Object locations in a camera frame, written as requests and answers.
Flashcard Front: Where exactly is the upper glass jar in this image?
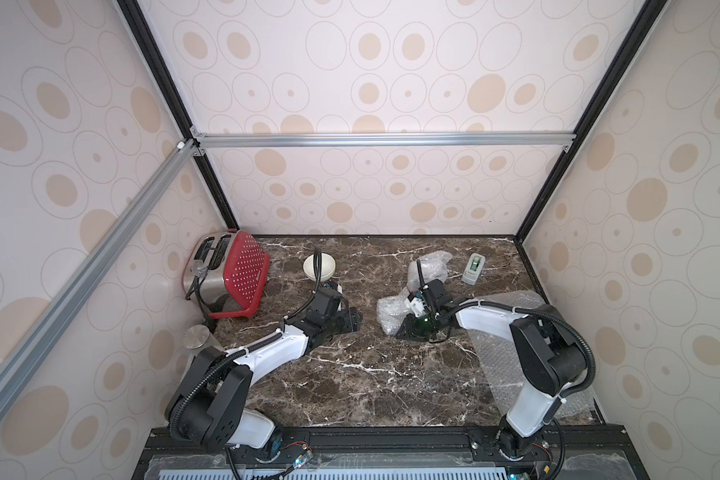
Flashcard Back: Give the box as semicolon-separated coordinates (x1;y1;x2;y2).
183;324;224;355

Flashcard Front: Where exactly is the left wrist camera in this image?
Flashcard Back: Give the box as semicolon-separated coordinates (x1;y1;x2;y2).
306;280;343;318

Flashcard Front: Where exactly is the diagonal aluminium frame bar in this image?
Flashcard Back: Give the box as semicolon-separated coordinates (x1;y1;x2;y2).
0;138;199;422

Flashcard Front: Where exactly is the horizontal aluminium frame bar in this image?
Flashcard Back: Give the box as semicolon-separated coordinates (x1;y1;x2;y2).
196;131;576;149

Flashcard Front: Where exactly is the plain cream bowl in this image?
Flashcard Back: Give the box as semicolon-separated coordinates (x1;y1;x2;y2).
303;253;336;282

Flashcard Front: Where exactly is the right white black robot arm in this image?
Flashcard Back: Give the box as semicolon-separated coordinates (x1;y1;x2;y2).
396;295;596;440

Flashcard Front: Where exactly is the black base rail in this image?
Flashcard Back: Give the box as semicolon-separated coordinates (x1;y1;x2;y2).
133;424;648;479

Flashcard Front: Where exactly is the red silver toaster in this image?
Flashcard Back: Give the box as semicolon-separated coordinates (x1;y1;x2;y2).
183;230;270;319

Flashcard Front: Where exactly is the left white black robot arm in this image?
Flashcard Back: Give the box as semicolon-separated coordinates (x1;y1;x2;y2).
165;307;362;458

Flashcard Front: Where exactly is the white green small device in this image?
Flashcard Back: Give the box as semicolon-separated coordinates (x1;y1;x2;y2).
461;253;486;285

